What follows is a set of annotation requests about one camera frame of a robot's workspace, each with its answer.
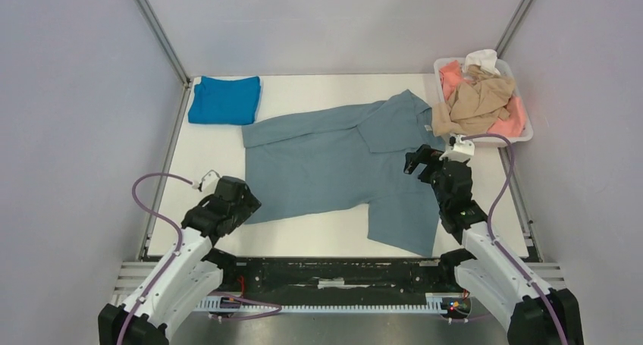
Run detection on grey-blue t-shirt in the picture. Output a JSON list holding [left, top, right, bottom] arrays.
[[242, 90, 444, 257]]

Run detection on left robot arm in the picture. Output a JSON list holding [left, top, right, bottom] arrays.
[[98, 171, 261, 344]]

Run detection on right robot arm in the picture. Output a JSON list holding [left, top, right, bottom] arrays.
[[404, 145, 585, 344]]

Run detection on beige t-shirt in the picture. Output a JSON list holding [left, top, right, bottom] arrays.
[[431, 64, 517, 136]]

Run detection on pink t-shirt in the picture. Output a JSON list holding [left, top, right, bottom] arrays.
[[438, 59, 529, 139]]

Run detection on white plastic basket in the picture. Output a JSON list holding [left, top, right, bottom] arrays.
[[433, 57, 534, 148]]

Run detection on folded bright blue t-shirt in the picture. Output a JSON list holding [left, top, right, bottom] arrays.
[[187, 76, 262, 126]]

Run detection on white t-shirt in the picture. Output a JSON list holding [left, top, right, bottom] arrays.
[[462, 49, 500, 75]]

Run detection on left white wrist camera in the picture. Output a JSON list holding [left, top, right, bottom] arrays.
[[192, 169, 221, 193]]

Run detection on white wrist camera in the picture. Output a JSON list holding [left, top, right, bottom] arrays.
[[192, 169, 221, 193], [439, 135, 475, 163]]

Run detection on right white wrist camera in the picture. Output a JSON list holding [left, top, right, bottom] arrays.
[[439, 135, 475, 163]]

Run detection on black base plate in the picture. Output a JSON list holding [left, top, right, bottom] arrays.
[[140, 254, 541, 306]]

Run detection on white cable duct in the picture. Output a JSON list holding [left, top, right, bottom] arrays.
[[194, 293, 472, 315]]

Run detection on aluminium frame rails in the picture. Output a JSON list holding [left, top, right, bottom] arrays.
[[114, 262, 565, 319]]

